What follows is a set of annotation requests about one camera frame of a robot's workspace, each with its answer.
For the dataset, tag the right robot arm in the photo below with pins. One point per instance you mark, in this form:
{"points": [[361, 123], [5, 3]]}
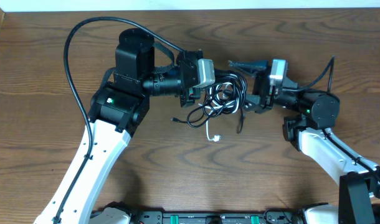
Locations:
{"points": [[311, 132]]}

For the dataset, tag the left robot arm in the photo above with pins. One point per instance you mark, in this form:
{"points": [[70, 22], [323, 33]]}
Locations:
{"points": [[144, 68]]}

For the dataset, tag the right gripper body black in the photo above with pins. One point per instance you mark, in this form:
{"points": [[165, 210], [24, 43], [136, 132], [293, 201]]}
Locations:
{"points": [[261, 88]]}

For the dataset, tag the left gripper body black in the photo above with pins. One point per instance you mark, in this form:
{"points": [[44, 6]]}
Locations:
{"points": [[184, 97]]}

